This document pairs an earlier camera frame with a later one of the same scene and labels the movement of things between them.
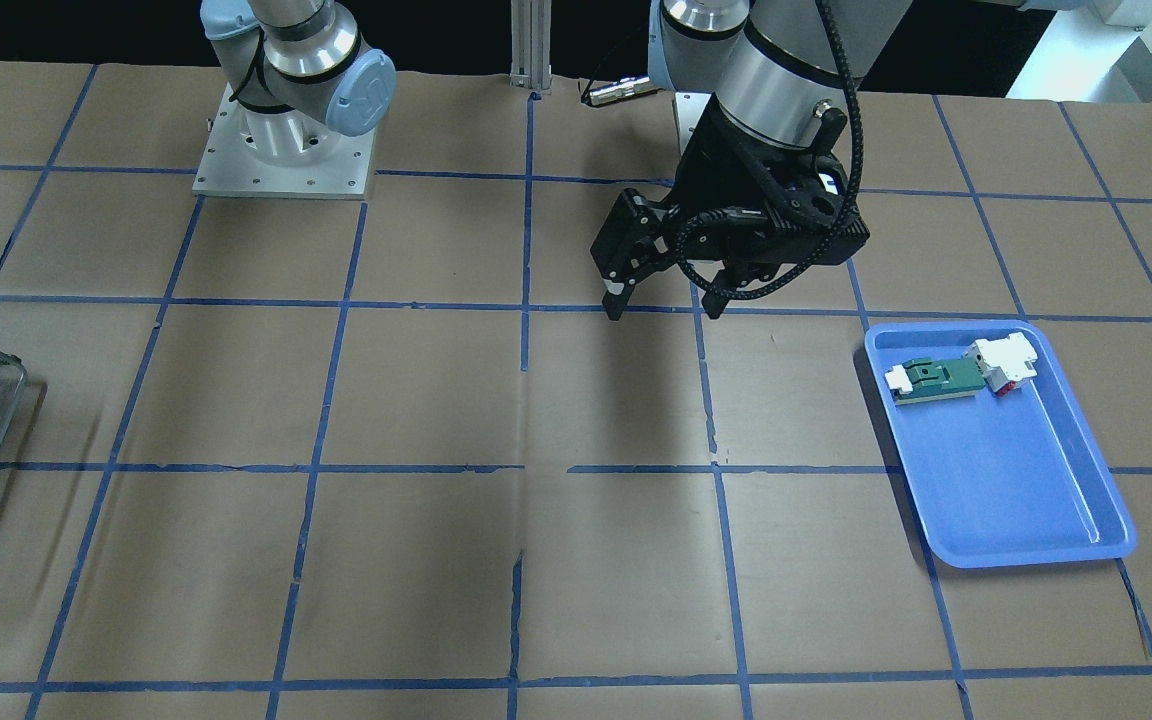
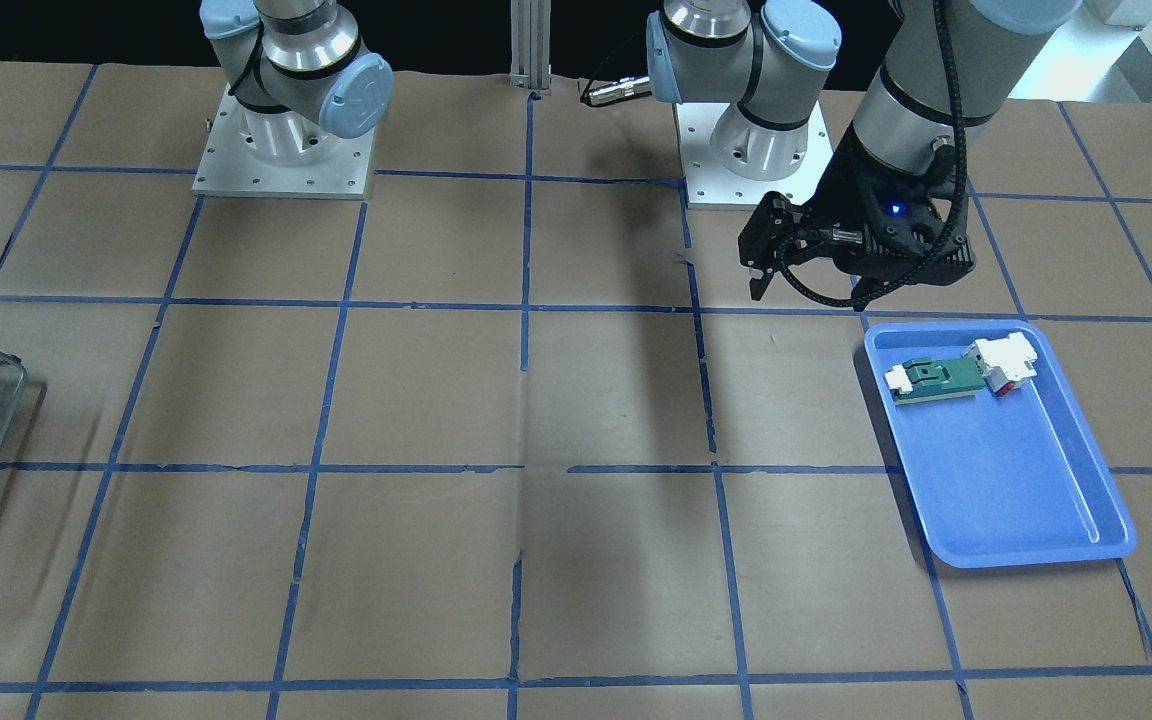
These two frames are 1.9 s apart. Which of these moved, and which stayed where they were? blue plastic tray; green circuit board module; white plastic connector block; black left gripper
Moved: black left gripper
Stayed: blue plastic tray; white plastic connector block; green circuit board module
